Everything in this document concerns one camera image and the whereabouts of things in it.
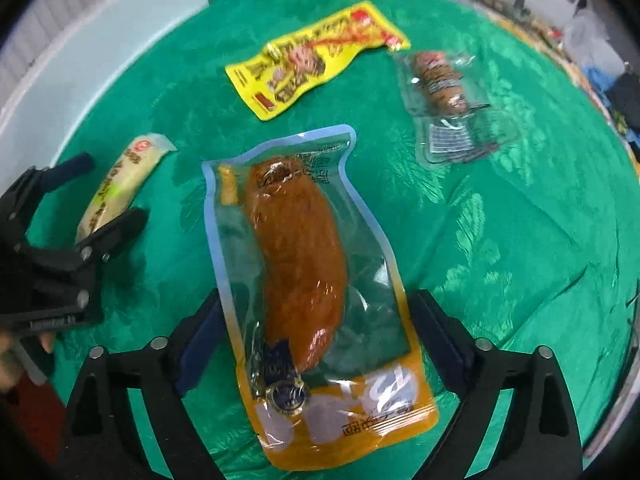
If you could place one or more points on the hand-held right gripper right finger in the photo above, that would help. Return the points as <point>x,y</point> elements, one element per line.
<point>440,335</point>

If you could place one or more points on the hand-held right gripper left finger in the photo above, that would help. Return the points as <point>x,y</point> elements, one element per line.
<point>200,335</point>

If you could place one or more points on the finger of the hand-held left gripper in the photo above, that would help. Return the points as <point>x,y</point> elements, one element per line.
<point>117,232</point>
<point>65,172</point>

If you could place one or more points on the cream stick snack packet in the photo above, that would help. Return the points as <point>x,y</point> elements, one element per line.
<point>120,180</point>

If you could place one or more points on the orange clear chicken leg packet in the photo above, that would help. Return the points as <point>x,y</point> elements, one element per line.
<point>300,260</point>

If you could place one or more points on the long white box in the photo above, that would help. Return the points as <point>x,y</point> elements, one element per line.
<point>125,25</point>

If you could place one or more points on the person's left hand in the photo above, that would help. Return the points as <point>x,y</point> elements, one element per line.
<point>6,370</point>

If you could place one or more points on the grey curtain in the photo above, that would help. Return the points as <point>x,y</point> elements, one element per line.
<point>55,15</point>

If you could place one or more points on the yellow packet red black print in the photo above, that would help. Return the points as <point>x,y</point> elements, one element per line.
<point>300,60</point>

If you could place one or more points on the clear packet brown meat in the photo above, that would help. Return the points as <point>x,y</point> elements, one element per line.
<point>440,80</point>

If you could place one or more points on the blue cloth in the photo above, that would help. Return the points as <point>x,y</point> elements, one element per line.
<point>602,82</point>

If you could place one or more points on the black bag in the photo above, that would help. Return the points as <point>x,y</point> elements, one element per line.
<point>627,95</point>

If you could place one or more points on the clear plastic bag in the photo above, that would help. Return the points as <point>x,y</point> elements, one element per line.
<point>592,35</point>

